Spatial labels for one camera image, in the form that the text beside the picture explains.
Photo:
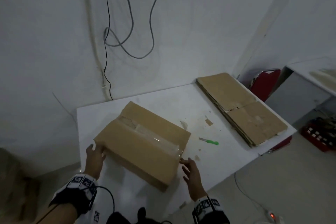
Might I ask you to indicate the red crate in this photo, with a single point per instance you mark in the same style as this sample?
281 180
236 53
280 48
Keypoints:
320 142

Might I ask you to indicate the white side desk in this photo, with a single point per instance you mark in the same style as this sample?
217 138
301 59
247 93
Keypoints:
296 95

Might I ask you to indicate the brown tape scrap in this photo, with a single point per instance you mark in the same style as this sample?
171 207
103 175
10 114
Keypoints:
208 122

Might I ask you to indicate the red chair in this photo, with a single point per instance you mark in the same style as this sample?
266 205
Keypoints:
265 84

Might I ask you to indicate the person's black trouser legs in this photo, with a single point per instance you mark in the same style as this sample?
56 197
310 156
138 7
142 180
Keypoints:
118 218

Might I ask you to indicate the person's right hand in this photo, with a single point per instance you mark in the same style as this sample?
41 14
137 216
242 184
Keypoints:
194 181

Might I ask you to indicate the clear tape scrap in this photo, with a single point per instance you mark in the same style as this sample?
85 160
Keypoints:
184 124
197 157

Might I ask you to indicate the black marker wrist band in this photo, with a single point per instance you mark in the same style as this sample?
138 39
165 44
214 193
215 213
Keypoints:
210 213
73 195

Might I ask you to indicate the white connector with red light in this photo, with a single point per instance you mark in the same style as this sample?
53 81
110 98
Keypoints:
273 216

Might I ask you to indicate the person's left hand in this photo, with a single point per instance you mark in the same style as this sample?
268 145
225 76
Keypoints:
94 163

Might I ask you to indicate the person's left forearm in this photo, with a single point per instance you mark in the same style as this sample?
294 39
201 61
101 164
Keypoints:
63 213

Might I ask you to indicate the white table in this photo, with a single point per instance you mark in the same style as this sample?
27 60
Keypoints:
157 95

